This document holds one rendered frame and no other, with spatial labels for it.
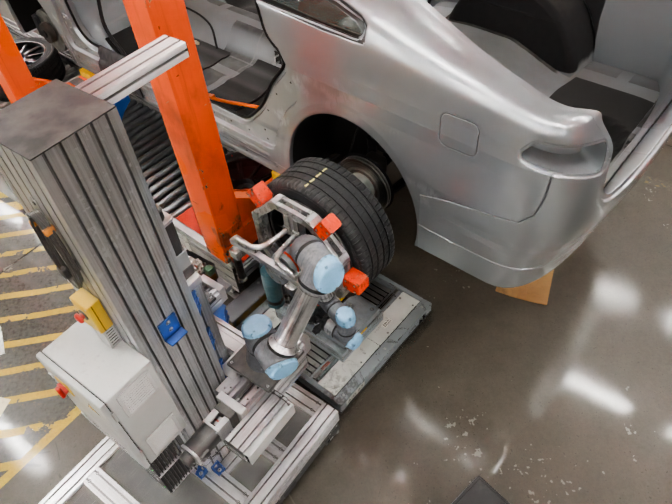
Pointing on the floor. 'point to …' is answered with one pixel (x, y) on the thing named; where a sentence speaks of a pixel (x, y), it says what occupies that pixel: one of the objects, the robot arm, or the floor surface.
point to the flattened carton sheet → (536, 292)
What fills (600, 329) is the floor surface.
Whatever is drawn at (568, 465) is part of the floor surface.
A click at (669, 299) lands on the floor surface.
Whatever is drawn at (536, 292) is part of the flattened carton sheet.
